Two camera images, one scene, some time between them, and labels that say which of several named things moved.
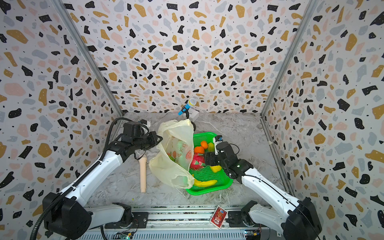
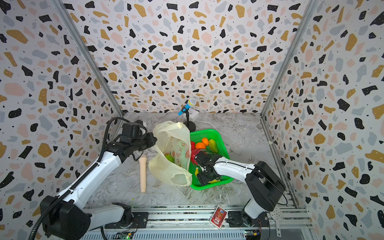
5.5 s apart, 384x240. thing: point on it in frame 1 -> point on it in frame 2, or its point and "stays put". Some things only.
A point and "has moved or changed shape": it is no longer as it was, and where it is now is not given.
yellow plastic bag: (173, 158) stays put
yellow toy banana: (204, 183) has moved or changed shape
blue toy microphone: (192, 102) stays put
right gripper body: (212, 159) -> (204, 173)
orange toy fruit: (199, 150) has moved or changed shape
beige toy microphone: (143, 162) stays put
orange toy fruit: (204, 144) has moved or changed shape
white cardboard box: (193, 114) stays put
